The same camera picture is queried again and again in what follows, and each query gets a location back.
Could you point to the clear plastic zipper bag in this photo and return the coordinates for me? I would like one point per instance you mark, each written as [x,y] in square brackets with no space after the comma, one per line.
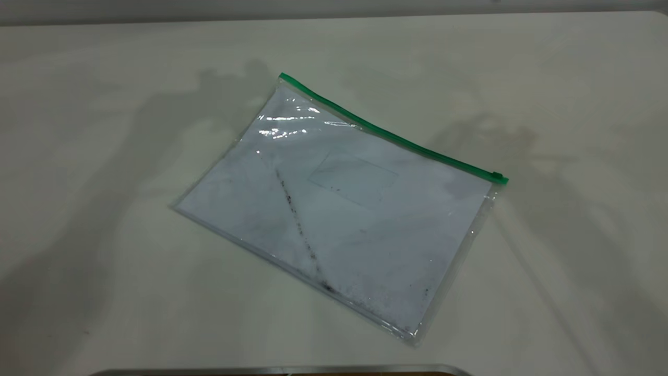
[344,219]

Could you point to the green zipper slider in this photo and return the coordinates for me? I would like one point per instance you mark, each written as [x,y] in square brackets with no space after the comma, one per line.
[497,176]

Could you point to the grey metal rim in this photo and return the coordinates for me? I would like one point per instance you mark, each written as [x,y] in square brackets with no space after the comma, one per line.
[282,370]

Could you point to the white paper sheets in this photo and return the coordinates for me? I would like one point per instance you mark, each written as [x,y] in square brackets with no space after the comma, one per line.
[355,230]

